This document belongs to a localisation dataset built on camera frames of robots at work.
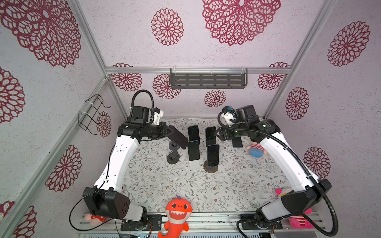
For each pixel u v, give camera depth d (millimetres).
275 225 718
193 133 944
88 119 754
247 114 538
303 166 422
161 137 656
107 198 394
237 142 1052
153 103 661
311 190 399
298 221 703
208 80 1003
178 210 700
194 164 937
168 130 715
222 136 650
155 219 749
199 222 749
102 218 695
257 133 488
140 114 565
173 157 923
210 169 927
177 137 763
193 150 888
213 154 870
